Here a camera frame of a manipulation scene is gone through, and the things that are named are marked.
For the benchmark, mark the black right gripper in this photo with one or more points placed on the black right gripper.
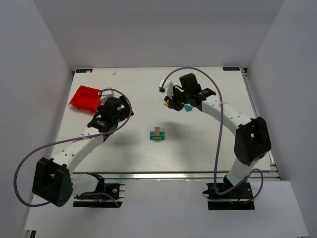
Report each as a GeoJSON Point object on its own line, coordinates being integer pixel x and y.
{"type": "Point", "coordinates": [174, 102]}

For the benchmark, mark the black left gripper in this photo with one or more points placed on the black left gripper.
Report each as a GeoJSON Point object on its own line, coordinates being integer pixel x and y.
{"type": "Point", "coordinates": [124, 106]}

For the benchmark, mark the small teal wood block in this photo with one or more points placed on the small teal wood block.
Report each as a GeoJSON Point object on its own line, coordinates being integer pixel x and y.
{"type": "Point", "coordinates": [188, 108]}

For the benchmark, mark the red plastic bin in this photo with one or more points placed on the red plastic bin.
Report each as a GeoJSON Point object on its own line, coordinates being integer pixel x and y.
{"type": "Point", "coordinates": [86, 98]}

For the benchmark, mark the natural tan wood block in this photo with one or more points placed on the natural tan wood block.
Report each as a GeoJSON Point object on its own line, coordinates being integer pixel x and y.
{"type": "Point", "coordinates": [157, 131]}

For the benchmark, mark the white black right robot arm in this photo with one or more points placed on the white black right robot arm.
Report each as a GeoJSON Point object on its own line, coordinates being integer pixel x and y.
{"type": "Point", "coordinates": [252, 141]}

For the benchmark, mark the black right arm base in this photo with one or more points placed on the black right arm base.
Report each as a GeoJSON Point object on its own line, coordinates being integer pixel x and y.
{"type": "Point", "coordinates": [235, 200]}

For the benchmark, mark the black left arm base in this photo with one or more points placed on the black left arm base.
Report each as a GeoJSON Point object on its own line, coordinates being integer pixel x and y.
{"type": "Point", "coordinates": [91, 190]}

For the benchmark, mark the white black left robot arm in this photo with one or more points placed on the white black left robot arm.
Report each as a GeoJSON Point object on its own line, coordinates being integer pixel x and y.
{"type": "Point", "coordinates": [55, 180]}

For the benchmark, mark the long teal wood block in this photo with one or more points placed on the long teal wood block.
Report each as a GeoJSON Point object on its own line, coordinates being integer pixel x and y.
{"type": "Point", "coordinates": [162, 134]}

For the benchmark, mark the blue label sticker right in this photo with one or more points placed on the blue label sticker right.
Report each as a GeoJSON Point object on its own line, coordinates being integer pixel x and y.
{"type": "Point", "coordinates": [231, 68]}

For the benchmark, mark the blue label sticker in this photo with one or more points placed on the blue label sticker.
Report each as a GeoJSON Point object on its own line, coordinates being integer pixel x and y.
{"type": "Point", "coordinates": [231, 68]}
{"type": "Point", "coordinates": [85, 70]}

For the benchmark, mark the blue label sticker left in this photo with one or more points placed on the blue label sticker left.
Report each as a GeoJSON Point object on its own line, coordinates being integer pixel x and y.
{"type": "Point", "coordinates": [85, 70]}

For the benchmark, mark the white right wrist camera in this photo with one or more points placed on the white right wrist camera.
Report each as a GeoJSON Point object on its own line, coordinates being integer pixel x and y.
{"type": "Point", "coordinates": [166, 86]}

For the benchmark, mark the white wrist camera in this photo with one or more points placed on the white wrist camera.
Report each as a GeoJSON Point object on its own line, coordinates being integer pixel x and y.
{"type": "Point", "coordinates": [166, 86]}
{"type": "Point", "coordinates": [104, 95]}

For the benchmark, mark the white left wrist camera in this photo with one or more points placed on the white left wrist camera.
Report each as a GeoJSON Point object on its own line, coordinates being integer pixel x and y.
{"type": "Point", "coordinates": [104, 95]}

